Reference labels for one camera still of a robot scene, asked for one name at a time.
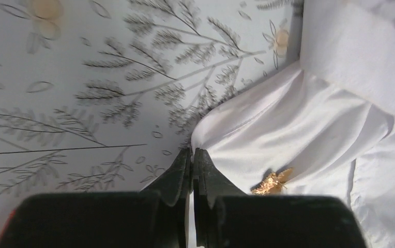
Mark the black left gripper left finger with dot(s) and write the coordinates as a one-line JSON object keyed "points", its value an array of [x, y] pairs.
{"points": [[152, 217]]}

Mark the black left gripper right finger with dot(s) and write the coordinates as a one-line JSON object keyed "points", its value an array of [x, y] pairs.
{"points": [[225, 216]]}

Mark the sparkly flower brooch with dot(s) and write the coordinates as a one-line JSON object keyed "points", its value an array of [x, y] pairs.
{"points": [[273, 183]]}

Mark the white shirt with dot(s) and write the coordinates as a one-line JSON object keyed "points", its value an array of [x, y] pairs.
{"points": [[330, 117]]}

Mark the floral patterned table mat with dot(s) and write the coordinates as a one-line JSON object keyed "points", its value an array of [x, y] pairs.
{"points": [[102, 95]]}

